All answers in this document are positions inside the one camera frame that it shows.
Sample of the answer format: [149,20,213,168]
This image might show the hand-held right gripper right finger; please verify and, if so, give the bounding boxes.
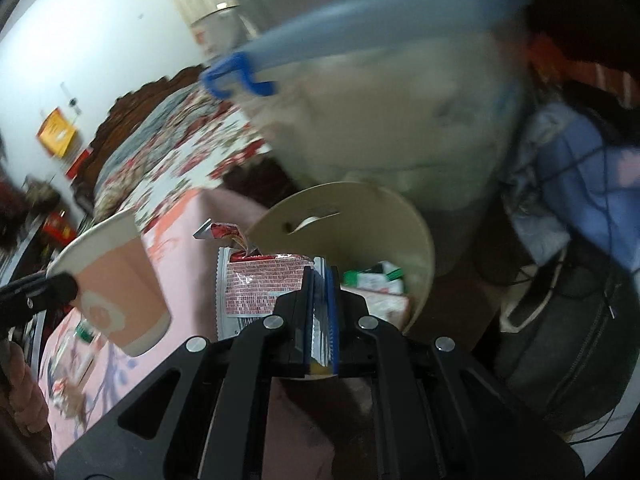
[325,265,586,480]

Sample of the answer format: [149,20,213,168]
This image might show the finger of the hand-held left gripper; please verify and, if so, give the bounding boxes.
[0,271,80,333]

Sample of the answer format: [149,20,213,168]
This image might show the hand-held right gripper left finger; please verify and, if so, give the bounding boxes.
[52,267,315,480]

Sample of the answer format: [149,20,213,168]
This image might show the clear bottle green label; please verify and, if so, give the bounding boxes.
[72,321,101,346]

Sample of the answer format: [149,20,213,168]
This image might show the red snack packet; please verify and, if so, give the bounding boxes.
[192,220,346,378]

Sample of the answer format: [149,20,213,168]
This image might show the green white small carton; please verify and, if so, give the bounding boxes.
[342,260,406,293]

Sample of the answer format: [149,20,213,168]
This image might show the pink white paper cup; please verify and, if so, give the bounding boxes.
[46,208,173,358]

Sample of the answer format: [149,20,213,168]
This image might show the beige trash bin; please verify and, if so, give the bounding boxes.
[245,181,435,336]

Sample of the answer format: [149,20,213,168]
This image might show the person's left hand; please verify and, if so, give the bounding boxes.
[5,345,51,436]

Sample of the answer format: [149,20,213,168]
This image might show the red gift box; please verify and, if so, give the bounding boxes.
[42,210,78,246]

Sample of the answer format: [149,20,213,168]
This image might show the red floral bed sheet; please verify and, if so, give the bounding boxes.
[107,105,273,231]

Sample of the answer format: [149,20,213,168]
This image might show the hanging keys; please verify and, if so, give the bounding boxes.
[60,82,83,116]

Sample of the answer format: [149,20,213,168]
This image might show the patchwork quilt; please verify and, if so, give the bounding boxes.
[95,82,236,201]

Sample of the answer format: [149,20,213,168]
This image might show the carved wooden headboard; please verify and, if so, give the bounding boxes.
[70,62,206,211]

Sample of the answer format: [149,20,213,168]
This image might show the clear storage box blue lid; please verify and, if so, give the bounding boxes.
[200,0,533,271]

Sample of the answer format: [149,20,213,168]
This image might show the black bag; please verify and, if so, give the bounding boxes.
[492,255,640,433]

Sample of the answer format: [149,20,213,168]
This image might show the white mug red star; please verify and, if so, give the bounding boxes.
[190,4,246,58]

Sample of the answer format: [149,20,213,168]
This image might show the red striped cloth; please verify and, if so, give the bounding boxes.
[530,35,640,108]

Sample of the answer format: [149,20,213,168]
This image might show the red yellow wall calendar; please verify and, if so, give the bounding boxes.
[36,107,93,171]

